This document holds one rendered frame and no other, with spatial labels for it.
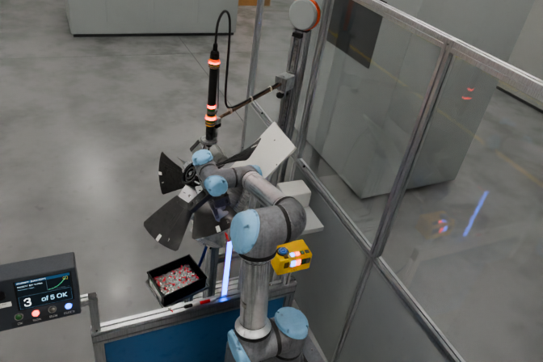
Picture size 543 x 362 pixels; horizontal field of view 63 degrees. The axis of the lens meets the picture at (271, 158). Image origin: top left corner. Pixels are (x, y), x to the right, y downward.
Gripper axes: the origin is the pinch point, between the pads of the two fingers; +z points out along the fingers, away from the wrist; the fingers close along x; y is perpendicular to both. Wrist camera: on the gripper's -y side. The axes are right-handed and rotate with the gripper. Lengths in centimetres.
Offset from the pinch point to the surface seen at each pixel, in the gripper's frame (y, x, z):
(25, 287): -67, -18, -23
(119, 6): 6, 566, 82
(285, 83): 59, 53, -19
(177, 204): -13.1, 28.0, 8.8
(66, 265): -54, -15, -22
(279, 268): 17.4, -18.6, 23.5
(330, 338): 40, -13, 116
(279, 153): 41.1, 28.1, 2.6
